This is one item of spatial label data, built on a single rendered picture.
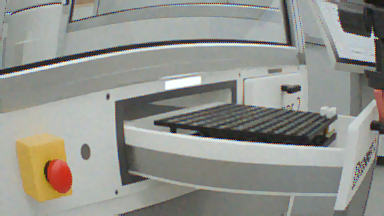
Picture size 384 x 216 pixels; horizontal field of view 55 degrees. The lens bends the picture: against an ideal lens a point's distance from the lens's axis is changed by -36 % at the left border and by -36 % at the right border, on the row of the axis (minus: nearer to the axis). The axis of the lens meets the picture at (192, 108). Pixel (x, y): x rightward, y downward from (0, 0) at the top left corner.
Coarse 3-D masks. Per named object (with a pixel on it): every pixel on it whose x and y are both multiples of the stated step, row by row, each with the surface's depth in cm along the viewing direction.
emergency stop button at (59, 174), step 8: (56, 160) 46; (48, 168) 45; (56, 168) 45; (64, 168) 46; (48, 176) 45; (56, 176) 45; (64, 176) 46; (56, 184) 45; (64, 184) 46; (64, 192) 46
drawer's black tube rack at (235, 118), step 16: (192, 112) 75; (208, 112) 75; (224, 112) 75; (240, 112) 75; (256, 112) 75; (272, 112) 75; (288, 112) 75; (304, 112) 74; (176, 128) 67; (192, 128) 66; (208, 128) 64; (224, 128) 64; (240, 128) 63; (256, 128) 63; (272, 128) 63; (288, 128) 62; (304, 128) 63; (288, 144) 66; (304, 144) 65; (320, 144) 64
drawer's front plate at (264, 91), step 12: (252, 84) 90; (264, 84) 94; (276, 84) 99; (300, 84) 112; (252, 96) 90; (264, 96) 94; (276, 96) 99; (288, 96) 105; (300, 96) 112; (288, 108) 105; (300, 108) 113
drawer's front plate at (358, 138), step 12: (372, 108) 59; (360, 120) 50; (348, 132) 47; (360, 132) 48; (372, 132) 61; (348, 144) 47; (360, 144) 50; (348, 156) 47; (360, 156) 51; (372, 156) 67; (348, 168) 47; (348, 180) 47; (360, 180) 56; (348, 192) 48; (336, 204) 48
